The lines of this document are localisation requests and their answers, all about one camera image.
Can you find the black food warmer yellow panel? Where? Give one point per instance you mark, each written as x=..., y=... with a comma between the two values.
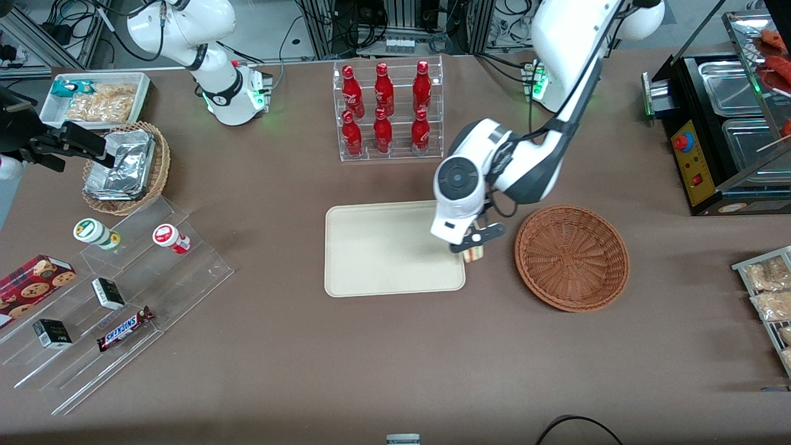
x=695, y=167

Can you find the steel food pan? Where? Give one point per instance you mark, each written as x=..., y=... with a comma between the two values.
x=729, y=86
x=751, y=148

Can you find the small black box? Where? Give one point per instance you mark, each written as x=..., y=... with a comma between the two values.
x=52, y=334
x=108, y=293

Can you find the teal snack packet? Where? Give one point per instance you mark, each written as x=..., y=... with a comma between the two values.
x=71, y=88

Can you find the aluminium frame rack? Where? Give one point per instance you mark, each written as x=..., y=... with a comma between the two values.
x=321, y=25

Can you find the clear bag of crackers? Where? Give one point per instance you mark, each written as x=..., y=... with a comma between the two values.
x=785, y=335
x=786, y=358
x=772, y=306
x=766, y=275

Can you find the red sausage on skewer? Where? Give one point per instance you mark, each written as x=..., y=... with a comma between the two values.
x=775, y=38
x=780, y=68

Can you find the white power strip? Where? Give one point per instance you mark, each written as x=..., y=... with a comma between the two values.
x=399, y=46

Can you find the red cookie box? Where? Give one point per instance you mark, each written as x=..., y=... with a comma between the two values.
x=31, y=287

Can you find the clear acrylic bottle rack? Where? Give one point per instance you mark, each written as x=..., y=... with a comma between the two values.
x=398, y=157

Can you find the triangle sandwich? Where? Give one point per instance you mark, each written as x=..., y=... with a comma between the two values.
x=474, y=255

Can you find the red cola bottle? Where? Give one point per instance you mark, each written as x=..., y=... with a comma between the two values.
x=352, y=89
x=352, y=137
x=384, y=89
x=382, y=133
x=422, y=86
x=420, y=133

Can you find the red lidded white cup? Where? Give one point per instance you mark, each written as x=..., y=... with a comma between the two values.
x=170, y=238

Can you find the clear acrylic stepped display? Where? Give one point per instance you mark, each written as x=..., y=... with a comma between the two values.
x=185, y=278

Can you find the small grey device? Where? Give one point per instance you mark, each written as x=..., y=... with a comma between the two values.
x=403, y=439

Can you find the large bag of crackers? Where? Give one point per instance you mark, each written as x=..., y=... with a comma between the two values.
x=102, y=105

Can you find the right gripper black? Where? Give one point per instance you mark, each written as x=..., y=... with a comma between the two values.
x=26, y=135

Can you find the Snickers chocolate bar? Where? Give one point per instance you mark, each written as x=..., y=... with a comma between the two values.
x=123, y=329

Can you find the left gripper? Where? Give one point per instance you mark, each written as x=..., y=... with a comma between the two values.
x=456, y=248

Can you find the beige plastic serving tray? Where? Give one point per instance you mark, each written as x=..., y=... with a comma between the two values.
x=383, y=247

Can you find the brown round wicker basket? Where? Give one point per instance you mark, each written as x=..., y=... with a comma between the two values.
x=571, y=259

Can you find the light tan wicker basket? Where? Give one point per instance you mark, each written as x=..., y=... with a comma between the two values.
x=157, y=173

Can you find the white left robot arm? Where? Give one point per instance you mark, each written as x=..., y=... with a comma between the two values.
x=556, y=37

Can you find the silver foil packet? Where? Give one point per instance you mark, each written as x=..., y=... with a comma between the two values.
x=111, y=185
x=133, y=154

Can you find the green lidded white cup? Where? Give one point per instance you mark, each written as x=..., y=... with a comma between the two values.
x=93, y=232

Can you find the white rectangular snack bin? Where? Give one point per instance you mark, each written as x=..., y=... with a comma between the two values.
x=52, y=114

